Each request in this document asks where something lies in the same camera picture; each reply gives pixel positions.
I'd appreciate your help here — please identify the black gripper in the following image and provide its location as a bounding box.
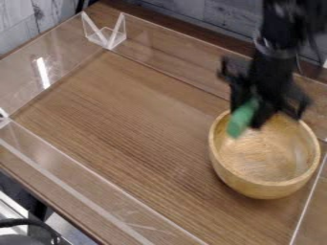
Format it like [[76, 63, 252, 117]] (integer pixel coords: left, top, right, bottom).
[[217, 37, 312, 129]]

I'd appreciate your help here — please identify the green rectangular block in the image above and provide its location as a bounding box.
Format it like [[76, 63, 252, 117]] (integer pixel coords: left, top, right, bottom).
[[225, 98, 259, 139]]

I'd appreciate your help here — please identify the brown wooden bowl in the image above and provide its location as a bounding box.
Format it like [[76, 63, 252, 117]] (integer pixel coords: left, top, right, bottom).
[[208, 111, 320, 199]]

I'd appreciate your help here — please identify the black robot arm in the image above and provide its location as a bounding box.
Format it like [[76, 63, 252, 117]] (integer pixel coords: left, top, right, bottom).
[[217, 0, 327, 136]]

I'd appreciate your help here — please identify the clear acrylic corner bracket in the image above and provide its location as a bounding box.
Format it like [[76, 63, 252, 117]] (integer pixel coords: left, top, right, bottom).
[[80, 12, 126, 51]]

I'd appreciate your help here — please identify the clear acrylic tray wall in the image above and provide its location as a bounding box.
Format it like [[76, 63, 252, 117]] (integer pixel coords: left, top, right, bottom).
[[0, 108, 208, 245]]

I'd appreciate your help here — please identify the black metal table frame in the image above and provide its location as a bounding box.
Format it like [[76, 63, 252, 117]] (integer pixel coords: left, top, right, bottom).
[[0, 171, 72, 245]]

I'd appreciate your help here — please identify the black cable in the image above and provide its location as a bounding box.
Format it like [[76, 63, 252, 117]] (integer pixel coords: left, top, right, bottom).
[[0, 218, 61, 245]]

